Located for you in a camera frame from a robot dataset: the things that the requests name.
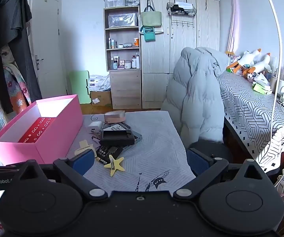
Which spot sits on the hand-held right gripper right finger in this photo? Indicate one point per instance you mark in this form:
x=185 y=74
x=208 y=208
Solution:
x=198 y=162

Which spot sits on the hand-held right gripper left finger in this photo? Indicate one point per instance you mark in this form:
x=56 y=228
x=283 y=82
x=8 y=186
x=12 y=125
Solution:
x=84 y=162

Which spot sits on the cream claw hair clip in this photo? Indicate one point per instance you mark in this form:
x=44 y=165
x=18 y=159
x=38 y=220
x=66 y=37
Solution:
x=82 y=144

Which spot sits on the black battery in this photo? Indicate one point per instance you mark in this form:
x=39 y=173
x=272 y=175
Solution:
x=107 y=153

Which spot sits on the black silicone case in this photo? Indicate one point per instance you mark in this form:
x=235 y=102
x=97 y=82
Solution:
x=107 y=143

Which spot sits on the yellow star hair clip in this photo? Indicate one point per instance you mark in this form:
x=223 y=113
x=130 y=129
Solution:
x=113 y=169

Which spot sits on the white paper piece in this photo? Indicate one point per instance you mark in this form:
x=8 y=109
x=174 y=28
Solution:
x=94 y=127

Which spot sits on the pink cardboard box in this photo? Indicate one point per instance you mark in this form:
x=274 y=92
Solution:
x=58 y=133

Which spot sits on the pink round case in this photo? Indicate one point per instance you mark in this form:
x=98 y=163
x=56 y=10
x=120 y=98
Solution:
x=115 y=118

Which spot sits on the black chair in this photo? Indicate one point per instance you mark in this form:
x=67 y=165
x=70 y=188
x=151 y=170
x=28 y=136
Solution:
x=218 y=150

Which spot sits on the grey patterned table cover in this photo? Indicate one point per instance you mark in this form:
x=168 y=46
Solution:
x=156 y=153

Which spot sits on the red glasses-print liner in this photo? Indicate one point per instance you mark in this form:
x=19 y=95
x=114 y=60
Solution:
x=37 y=129

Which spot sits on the grey puffer jacket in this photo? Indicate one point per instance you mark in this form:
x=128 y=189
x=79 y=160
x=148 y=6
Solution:
x=196 y=98

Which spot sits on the cardboard box with label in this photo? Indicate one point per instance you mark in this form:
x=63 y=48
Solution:
x=102 y=98

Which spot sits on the geometric patterned tablecloth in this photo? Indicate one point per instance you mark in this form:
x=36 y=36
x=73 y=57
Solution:
x=245 y=108

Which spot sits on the light green board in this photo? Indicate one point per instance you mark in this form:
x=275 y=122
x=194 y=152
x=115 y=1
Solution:
x=79 y=86

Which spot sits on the white paper packs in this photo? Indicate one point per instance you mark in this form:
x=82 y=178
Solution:
x=98 y=82

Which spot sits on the floral quilt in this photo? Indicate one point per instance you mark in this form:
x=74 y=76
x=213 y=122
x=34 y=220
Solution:
x=16 y=96

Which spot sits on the wooden shelf cabinet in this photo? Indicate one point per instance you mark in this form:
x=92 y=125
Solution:
x=126 y=88

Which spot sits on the white jar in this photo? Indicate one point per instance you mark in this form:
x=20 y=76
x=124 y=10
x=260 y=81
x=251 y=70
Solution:
x=128 y=65

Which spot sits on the light wooden wardrobe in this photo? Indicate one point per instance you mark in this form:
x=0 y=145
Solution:
x=181 y=54

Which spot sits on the white goose plush toy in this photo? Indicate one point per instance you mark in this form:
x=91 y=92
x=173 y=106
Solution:
x=261 y=66
x=245 y=59

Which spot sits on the white bottle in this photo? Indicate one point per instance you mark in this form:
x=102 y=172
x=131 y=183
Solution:
x=137 y=61

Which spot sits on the white door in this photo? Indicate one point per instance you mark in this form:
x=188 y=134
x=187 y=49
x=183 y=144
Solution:
x=48 y=42

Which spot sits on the teal pouch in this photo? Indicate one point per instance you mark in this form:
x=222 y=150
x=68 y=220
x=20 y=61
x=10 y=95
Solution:
x=149 y=35

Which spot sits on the dark grey hanging garment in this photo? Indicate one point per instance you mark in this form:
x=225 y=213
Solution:
x=21 y=42

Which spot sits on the white curved lamp pole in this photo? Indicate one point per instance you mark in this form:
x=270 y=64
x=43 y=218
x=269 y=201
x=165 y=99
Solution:
x=278 y=42

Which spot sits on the plastic wrapped grey item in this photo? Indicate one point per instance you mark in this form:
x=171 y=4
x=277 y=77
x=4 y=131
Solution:
x=122 y=19

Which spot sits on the pink curtain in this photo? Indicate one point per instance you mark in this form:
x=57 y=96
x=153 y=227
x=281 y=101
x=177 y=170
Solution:
x=234 y=17

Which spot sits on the green tote bag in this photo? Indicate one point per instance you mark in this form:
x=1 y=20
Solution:
x=151 y=19

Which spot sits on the clear plastic storage bin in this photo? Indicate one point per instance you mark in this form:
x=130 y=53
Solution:
x=115 y=1

